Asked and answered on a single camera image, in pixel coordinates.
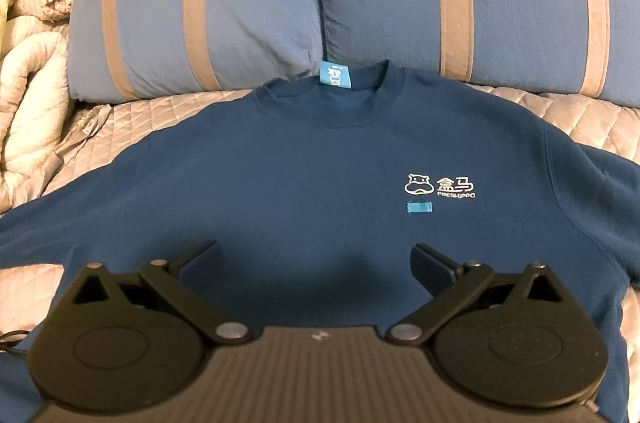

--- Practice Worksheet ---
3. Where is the dark blue sweatshirt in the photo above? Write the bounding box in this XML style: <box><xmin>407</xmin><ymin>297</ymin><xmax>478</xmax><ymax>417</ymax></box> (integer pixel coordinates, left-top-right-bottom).
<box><xmin>0</xmin><ymin>59</ymin><xmax>640</xmax><ymax>423</ymax></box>

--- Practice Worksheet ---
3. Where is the grey quilted bedspread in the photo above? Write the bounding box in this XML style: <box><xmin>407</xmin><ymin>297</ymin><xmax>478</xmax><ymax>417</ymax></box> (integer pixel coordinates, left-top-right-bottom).
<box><xmin>0</xmin><ymin>82</ymin><xmax>640</xmax><ymax>404</ymax></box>

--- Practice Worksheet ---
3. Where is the left blue striped pillow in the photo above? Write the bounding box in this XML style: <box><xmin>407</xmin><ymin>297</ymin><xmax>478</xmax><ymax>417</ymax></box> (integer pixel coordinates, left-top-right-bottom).
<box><xmin>67</xmin><ymin>0</ymin><xmax>323</xmax><ymax>104</ymax></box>

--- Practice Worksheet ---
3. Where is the white and green duvet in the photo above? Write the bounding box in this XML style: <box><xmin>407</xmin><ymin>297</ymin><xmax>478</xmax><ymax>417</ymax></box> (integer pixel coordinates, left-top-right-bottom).
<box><xmin>0</xmin><ymin>0</ymin><xmax>137</xmax><ymax>214</ymax></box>

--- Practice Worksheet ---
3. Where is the black cable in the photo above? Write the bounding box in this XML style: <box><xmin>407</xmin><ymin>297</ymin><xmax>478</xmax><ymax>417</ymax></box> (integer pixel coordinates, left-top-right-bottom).
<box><xmin>0</xmin><ymin>329</ymin><xmax>36</xmax><ymax>359</ymax></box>

